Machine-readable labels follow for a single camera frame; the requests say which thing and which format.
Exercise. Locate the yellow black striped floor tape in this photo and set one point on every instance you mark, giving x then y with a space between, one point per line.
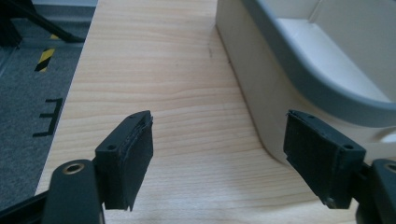
45 59

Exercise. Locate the black metal stand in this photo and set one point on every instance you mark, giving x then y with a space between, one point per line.
18 21

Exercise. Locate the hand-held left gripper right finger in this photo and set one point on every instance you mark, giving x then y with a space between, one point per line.
320 155

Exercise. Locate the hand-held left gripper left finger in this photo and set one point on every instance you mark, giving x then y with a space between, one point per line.
124 161

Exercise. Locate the black floor tape mark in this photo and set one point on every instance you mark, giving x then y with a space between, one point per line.
51 116

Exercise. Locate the white plastic bin grey rim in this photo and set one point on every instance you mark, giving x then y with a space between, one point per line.
280 93

